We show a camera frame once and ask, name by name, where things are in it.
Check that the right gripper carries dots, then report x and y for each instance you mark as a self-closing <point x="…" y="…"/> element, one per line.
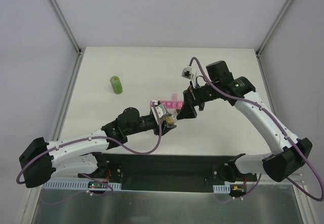
<point x="193" y="100"/>

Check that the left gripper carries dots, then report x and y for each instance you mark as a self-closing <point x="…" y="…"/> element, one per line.
<point x="157" y="126"/>

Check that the clear pill bottle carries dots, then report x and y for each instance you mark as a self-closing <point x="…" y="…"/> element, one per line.
<point x="171" y="118"/>

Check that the pink weekly pill organizer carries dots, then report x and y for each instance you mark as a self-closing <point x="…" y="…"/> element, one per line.
<point x="173" y="103"/>

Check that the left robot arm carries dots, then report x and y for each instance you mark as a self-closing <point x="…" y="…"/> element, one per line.
<point x="42" y="161"/>

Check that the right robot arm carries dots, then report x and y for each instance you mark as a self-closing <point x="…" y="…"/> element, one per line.
<point x="287" y="151"/>

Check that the green cylindrical bottle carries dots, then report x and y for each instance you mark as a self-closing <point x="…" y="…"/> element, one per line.
<point x="116" y="85"/>

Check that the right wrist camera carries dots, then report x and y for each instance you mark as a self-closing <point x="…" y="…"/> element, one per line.
<point x="190" y="73"/>

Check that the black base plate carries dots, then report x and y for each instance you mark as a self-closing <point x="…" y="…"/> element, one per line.
<point x="169" y="173"/>

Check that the right white cable duct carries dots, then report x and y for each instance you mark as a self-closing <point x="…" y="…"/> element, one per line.
<point x="221" y="189"/>

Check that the white cable duct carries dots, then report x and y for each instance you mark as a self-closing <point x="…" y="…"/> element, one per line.
<point x="74" y="185"/>
<point x="221" y="189"/>

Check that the left white cable duct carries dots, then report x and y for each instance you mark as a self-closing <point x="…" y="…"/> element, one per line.
<point x="74" y="185"/>

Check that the left aluminium frame post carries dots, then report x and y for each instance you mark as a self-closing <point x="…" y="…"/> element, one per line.
<point x="65" y="26"/>

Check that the aluminium frame post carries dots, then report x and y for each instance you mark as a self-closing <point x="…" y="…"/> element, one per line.
<point x="65" y="26"/>
<point x="274" y="26"/>

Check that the right aluminium frame post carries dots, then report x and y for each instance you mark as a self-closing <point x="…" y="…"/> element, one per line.
<point x="274" y="26"/>

